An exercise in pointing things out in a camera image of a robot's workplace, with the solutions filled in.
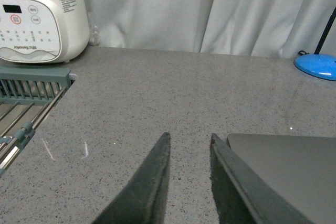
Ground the white soy milk maker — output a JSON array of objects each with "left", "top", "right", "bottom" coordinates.
[{"left": 1, "top": 0, "right": 90, "bottom": 63}]

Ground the white curtain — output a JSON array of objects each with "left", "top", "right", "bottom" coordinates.
[{"left": 85, "top": 0, "right": 335, "bottom": 58}]

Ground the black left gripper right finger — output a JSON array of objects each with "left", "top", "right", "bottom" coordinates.
[{"left": 209, "top": 133, "right": 311, "bottom": 223}]

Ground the grey laptop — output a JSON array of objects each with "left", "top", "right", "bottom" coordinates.
[{"left": 227, "top": 133, "right": 335, "bottom": 223}]

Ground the teal dish drying rack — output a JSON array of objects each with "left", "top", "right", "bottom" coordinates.
[{"left": 1, "top": 65, "right": 72, "bottom": 174}]

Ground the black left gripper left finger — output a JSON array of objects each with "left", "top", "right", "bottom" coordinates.
[{"left": 93, "top": 132, "right": 171, "bottom": 223}]

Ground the blue desk lamp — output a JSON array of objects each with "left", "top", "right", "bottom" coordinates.
[{"left": 293, "top": 8, "right": 335, "bottom": 81}]

